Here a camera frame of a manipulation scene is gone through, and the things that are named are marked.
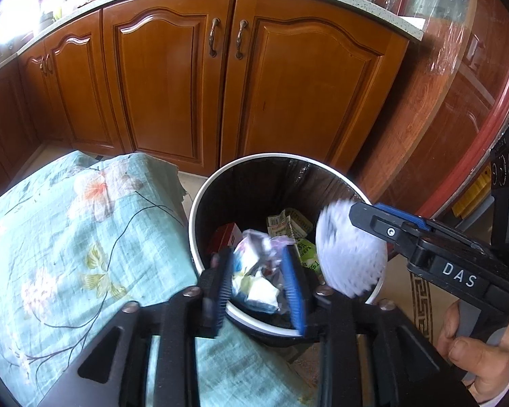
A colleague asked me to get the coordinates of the person's right hand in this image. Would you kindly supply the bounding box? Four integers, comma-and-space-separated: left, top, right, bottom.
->
435, 299, 509, 405

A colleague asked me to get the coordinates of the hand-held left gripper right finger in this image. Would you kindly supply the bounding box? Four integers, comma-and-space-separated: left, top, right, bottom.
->
280, 245, 480, 407

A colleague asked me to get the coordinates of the wooden furniture with red rim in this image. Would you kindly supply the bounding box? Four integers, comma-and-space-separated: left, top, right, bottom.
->
356, 0, 509, 221

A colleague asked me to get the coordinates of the green wrapper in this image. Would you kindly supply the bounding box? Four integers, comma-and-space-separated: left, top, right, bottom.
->
295, 237, 323, 276

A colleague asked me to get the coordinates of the yellow plastic object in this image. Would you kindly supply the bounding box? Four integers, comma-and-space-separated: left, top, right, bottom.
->
452, 170, 493, 219

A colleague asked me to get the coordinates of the wooden cabinet door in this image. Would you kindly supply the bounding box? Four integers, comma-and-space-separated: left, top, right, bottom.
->
42, 11, 126, 153
0, 59, 39, 179
102, 0, 238, 166
220, 0, 410, 179
17, 44, 75, 145

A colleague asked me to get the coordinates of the red white packet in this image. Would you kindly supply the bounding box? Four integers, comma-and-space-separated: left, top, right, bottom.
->
210, 222, 243, 255

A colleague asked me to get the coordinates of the green white carton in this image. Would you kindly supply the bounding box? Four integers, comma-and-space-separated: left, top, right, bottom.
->
266, 208, 315, 240

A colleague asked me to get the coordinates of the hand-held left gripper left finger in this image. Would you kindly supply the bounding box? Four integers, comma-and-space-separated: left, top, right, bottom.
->
38, 247, 235, 407

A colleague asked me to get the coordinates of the black trash bin white rim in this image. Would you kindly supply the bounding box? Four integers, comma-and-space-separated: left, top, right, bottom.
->
188, 153, 391, 348

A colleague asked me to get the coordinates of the purple white wrapper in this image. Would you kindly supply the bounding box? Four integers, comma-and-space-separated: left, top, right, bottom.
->
230, 229, 298, 312

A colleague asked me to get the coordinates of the green floral cloth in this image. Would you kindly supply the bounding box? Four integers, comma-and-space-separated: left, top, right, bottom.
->
0, 150, 319, 407

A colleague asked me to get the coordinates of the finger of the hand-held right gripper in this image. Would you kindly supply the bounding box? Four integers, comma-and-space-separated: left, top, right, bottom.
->
350, 202, 429, 264
375, 204, 429, 232

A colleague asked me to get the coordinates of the patterned brown rug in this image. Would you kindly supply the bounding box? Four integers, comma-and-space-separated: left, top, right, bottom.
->
407, 269, 450, 348

